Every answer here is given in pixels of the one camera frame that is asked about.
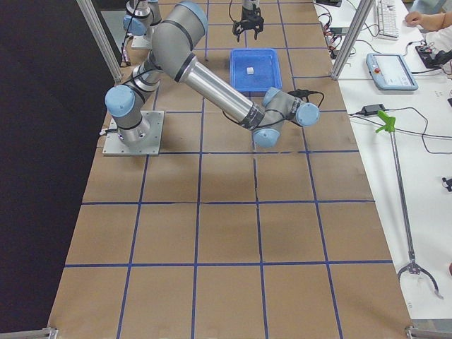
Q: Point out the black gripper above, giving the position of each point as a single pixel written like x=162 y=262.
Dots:
x=248 y=13

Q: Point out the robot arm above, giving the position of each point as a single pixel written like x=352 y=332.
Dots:
x=172 y=43
x=142 y=16

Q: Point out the blue plastic tray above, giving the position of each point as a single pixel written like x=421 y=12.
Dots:
x=266 y=66

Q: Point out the person hand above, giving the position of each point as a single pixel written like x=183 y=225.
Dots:
x=416 y=18

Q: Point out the white keyboard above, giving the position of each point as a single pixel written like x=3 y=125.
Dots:
x=387 y=20

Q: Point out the teach pendant tablet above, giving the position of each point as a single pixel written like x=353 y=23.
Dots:
x=390 y=72

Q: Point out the black power adapter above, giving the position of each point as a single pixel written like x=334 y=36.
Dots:
x=371 y=110

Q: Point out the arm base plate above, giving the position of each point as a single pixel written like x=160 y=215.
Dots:
x=141 y=40
x=145 y=139

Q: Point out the aluminium frame post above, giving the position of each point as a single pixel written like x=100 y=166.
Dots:
x=356 y=25

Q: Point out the green handled reach grabber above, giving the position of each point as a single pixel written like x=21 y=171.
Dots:
x=412 y=267

